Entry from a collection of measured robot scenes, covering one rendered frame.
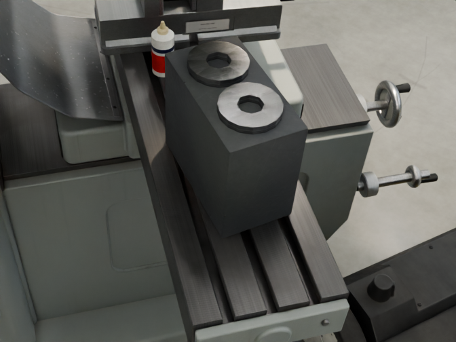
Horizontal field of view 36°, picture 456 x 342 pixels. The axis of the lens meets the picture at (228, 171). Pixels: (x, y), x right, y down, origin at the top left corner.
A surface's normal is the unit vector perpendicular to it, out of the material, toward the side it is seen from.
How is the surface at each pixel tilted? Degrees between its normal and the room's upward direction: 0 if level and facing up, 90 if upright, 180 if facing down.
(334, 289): 0
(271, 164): 90
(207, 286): 0
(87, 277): 90
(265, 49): 0
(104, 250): 90
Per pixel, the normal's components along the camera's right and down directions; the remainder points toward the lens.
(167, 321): 0.06, -0.67
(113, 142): 0.26, 0.72
